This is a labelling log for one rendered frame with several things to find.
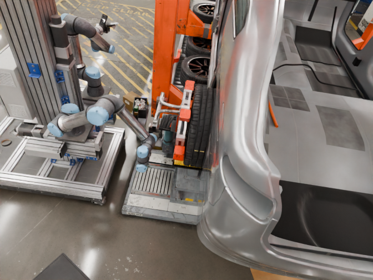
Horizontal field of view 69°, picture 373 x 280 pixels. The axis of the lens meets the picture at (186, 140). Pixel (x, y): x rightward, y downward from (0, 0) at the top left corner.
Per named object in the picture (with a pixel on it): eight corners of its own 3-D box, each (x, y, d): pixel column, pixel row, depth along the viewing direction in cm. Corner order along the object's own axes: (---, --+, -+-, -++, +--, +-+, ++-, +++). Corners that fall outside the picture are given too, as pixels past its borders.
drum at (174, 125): (185, 136, 222) (187, 124, 212) (159, 133, 222) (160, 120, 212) (186, 125, 232) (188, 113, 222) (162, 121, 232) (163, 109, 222)
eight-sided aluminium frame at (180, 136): (179, 170, 223) (187, 123, 184) (171, 169, 223) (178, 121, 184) (185, 126, 261) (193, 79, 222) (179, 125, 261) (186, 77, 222)
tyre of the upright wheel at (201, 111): (207, 180, 237) (222, 148, 178) (180, 176, 236) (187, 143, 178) (213, 117, 267) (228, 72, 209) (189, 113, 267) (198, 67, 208)
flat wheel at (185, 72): (174, 70, 383) (175, 55, 366) (216, 67, 402) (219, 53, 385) (187, 99, 341) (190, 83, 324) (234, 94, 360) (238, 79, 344)
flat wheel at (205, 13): (232, 26, 510) (235, 14, 493) (205, 32, 480) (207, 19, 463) (211, 13, 544) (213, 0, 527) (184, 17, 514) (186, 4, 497)
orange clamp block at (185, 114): (189, 122, 195) (190, 119, 186) (178, 120, 195) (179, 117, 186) (190, 113, 196) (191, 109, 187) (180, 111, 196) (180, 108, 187)
